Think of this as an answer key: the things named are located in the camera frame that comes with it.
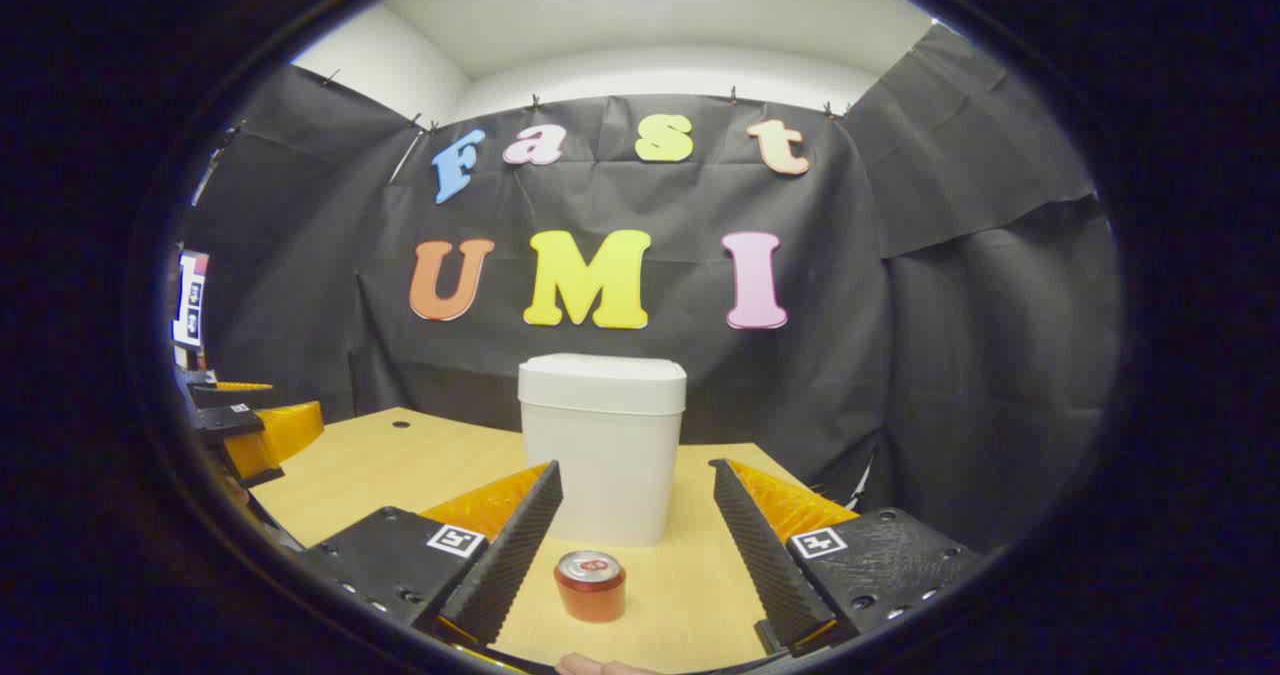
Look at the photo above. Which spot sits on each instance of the red pop can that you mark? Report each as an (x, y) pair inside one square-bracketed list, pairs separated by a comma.
[(590, 590)]

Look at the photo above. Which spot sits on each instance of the computer monitor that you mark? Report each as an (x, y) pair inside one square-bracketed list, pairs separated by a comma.
[(190, 300)]

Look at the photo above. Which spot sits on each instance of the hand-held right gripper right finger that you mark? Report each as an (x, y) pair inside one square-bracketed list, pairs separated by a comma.
[(760, 555)]

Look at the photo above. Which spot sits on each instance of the black backdrop cloth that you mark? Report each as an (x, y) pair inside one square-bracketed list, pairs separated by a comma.
[(900, 355)]

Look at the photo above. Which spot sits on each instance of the wooden desktop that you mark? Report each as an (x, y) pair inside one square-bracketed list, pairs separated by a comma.
[(380, 465)]

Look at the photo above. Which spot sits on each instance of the white desktop garbage bin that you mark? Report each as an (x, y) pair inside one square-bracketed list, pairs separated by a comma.
[(605, 435)]

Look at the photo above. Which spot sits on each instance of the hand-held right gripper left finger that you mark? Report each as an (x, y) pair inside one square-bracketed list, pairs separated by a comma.
[(510, 555)]

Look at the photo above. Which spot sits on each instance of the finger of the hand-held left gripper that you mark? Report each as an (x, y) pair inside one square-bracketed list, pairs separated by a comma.
[(225, 395), (265, 440)]

